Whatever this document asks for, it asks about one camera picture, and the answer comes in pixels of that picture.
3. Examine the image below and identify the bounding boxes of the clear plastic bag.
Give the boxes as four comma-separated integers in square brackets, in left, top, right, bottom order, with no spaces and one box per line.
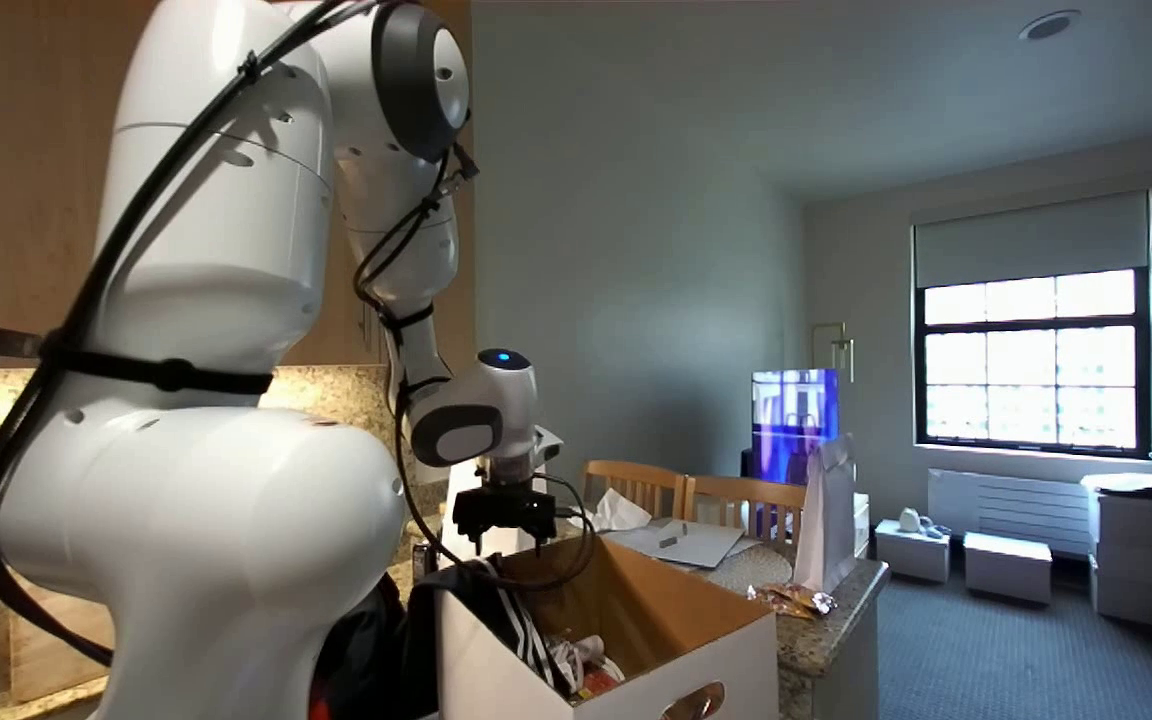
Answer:
[790,438,858,595]

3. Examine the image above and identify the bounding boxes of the wooden chair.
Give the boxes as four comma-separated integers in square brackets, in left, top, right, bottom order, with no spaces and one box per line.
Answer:
[678,474,808,554]
[582,455,690,529]

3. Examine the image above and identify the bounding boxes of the round ceiling light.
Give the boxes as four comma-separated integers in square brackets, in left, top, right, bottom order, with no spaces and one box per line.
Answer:
[1016,5,1083,47]

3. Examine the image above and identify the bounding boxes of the black framed window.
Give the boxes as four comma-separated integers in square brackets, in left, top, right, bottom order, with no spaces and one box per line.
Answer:
[913,265,1152,459]

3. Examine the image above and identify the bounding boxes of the wooden upper kitchen cabinets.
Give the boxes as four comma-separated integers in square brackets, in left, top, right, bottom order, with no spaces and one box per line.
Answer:
[0,0,480,373]

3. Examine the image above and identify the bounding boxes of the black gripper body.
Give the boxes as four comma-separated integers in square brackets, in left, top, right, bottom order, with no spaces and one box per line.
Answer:
[491,469,562,529]

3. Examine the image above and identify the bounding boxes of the crumpled white tissue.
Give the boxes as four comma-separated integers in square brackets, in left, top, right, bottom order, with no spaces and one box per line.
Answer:
[561,483,654,538]

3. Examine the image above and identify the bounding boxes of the white floor storage box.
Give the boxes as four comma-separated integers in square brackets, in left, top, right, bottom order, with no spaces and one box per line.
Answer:
[958,529,1054,609]
[871,510,956,589]

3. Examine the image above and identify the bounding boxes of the glowing purple monitor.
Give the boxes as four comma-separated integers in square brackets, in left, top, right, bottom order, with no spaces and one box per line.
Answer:
[748,366,845,487]

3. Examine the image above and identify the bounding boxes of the grey printer cabinet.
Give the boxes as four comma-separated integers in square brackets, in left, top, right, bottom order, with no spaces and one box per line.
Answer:
[1081,469,1152,629]

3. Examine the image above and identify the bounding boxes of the white wall radiator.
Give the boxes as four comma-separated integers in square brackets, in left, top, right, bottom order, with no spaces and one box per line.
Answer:
[922,465,1097,558]

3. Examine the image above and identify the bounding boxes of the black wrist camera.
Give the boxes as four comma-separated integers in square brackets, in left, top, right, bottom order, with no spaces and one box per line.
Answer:
[450,487,498,545]

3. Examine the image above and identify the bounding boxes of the grey notebook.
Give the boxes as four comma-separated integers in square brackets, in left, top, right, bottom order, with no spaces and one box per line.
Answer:
[600,518,748,577]

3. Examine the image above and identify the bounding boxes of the white cardboard box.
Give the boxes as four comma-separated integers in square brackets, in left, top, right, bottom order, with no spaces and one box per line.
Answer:
[431,533,783,720]

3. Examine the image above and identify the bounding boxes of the white paper shopping bag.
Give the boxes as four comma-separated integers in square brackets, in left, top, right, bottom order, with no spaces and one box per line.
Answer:
[437,453,535,571]

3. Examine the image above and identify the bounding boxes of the shiny snack wrapper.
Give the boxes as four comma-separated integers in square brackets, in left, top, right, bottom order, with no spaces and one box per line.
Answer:
[748,577,838,620]

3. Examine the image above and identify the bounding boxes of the grey roller blind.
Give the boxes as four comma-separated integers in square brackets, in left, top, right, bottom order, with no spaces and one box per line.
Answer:
[906,188,1152,294]

